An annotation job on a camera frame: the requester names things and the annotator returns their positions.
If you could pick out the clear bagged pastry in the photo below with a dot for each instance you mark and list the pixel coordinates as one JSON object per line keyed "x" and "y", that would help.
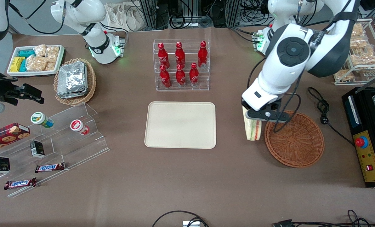
{"x": 358, "y": 30}
{"x": 360, "y": 42}
{"x": 344, "y": 74}
{"x": 363, "y": 60}

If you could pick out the snickers chocolate bar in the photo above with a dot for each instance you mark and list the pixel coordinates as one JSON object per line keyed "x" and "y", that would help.
{"x": 49, "y": 167}
{"x": 19, "y": 183}

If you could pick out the red cookie box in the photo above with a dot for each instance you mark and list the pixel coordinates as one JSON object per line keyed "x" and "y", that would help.
{"x": 6, "y": 135}

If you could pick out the yellow control panel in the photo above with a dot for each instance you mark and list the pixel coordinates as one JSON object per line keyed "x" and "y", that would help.
{"x": 374, "y": 175}

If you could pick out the dark left camera mount bar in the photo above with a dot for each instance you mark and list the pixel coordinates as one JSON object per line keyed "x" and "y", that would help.
{"x": 274, "y": 116}

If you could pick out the cream plastic tray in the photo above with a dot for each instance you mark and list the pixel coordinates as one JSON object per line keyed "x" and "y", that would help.
{"x": 179, "y": 124}

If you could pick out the white rectangular snack tray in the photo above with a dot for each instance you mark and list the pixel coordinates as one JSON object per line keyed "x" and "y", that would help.
{"x": 33, "y": 73}

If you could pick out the teal snack pack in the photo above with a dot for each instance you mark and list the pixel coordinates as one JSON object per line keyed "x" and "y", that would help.
{"x": 26, "y": 53}
{"x": 23, "y": 65}

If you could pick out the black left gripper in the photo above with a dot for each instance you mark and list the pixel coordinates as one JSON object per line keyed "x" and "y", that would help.
{"x": 275, "y": 106}

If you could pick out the oval wicker basket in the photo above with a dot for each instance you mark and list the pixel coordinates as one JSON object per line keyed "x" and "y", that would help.
{"x": 91, "y": 82}

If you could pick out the small grey device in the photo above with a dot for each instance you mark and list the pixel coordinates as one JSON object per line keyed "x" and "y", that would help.
{"x": 190, "y": 224}

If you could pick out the white cloth bag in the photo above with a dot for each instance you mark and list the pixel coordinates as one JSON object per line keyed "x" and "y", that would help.
{"x": 124, "y": 15}

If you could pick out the red cola bottle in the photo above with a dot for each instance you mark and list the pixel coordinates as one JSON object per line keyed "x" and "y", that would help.
{"x": 202, "y": 55}
{"x": 180, "y": 77}
{"x": 162, "y": 55}
{"x": 180, "y": 54}
{"x": 194, "y": 75}
{"x": 165, "y": 78}

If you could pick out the silver foil pack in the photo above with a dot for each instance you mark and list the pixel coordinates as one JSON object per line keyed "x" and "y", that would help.
{"x": 75, "y": 95}
{"x": 71, "y": 77}

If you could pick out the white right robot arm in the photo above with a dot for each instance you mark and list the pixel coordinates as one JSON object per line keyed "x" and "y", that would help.
{"x": 96, "y": 37}

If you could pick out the small black box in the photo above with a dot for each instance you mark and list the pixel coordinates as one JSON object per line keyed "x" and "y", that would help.
{"x": 1, "y": 165}
{"x": 37, "y": 148}

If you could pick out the clear rice cracker bag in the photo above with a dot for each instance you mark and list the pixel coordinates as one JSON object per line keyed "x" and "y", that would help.
{"x": 36, "y": 63}
{"x": 50, "y": 66}
{"x": 40, "y": 50}
{"x": 52, "y": 53}

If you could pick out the clear acrylic step display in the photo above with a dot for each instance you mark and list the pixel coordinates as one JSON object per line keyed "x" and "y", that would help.
{"x": 80, "y": 151}

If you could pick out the clear acrylic bottle rack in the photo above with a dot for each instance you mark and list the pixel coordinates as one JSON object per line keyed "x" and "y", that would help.
{"x": 206, "y": 80}

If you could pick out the aluminium frame post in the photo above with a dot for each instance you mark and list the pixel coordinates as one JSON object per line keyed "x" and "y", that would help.
{"x": 234, "y": 12}
{"x": 148, "y": 12}

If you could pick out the triangle sandwich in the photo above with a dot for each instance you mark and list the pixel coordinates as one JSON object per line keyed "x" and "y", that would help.
{"x": 252, "y": 130}

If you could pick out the yellow snack pack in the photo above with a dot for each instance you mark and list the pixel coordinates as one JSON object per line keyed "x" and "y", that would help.
{"x": 16, "y": 64}

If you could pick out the round brown wicker basket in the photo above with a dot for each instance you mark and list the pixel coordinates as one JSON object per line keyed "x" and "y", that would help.
{"x": 296, "y": 145}

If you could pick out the red lid cup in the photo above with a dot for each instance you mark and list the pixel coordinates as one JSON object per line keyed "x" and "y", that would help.
{"x": 77, "y": 126}

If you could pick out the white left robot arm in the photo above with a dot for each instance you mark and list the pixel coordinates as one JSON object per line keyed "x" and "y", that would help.
{"x": 285, "y": 72}

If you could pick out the black machine housing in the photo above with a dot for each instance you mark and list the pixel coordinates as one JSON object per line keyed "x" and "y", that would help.
{"x": 351, "y": 126}

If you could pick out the green lid cup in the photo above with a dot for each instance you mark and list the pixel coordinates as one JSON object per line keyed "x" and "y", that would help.
{"x": 39, "y": 119}

